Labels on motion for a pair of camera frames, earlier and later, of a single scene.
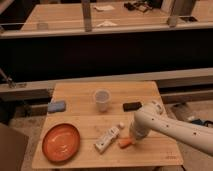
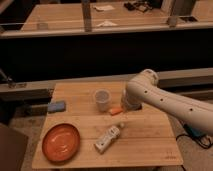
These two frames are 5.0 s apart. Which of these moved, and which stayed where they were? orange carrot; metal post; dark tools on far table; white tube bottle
Moved: orange carrot
Stayed: white tube bottle; dark tools on far table; metal post
